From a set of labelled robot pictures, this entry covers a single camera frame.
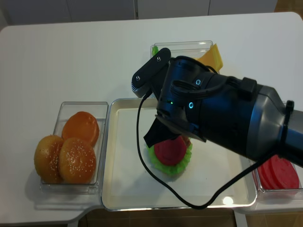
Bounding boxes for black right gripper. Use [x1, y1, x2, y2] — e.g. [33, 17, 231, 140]
[143, 56, 257, 148]

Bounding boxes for brown patty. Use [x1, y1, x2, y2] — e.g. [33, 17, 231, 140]
[181, 136, 191, 148]

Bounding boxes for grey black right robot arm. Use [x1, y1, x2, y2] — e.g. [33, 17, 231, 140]
[144, 56, 303, 165]

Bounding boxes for green lettuce on burger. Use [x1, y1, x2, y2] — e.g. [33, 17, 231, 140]
[147, 143, 193, 176]

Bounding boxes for green lettuce in box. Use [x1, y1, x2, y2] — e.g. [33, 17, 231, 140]
[151, 45, 159, 57]

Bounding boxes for clear lettuce and cheese box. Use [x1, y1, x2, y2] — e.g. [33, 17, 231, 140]
[150, 40, 213, 60]

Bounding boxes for yellow cheese slices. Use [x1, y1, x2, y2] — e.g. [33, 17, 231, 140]
[196, 44, 223, 72]

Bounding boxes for red tomato slice on burger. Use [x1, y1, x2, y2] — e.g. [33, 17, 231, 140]
[154, 136, 187, 166]

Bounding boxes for white metal tray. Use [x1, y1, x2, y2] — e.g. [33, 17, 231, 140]
[101, 98, 250, 210]

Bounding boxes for white paper liner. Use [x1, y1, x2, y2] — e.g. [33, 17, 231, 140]
[112, 108, 245, 200]

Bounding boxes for clear bun box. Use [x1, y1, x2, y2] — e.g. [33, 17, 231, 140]
[40, 102, 108, 194]

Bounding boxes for plain brown bun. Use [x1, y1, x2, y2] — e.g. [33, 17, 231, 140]
[62, 111, 99, 147]

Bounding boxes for sesame bun right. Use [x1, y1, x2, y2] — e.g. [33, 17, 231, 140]
[58, 138, 96, 184]

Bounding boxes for sesame bun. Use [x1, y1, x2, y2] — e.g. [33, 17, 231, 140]
[58, 138, 96, 184]
[34, 135, 63, 184]

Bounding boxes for red tomato slice middle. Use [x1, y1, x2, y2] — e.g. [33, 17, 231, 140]
[258, 166, 271, 190]

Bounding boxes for sesame bun left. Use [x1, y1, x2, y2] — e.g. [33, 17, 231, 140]
[34, 135, 63, 184]

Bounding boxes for red tomato slice right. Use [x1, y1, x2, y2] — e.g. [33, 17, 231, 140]
[261, 155, 300, 190]

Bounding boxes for clear patty and tomato box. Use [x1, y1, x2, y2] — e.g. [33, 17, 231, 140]
[248, 101, 303, 208]

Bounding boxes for black camera cable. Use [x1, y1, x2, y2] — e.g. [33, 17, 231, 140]
[136, 91, 275, 210]

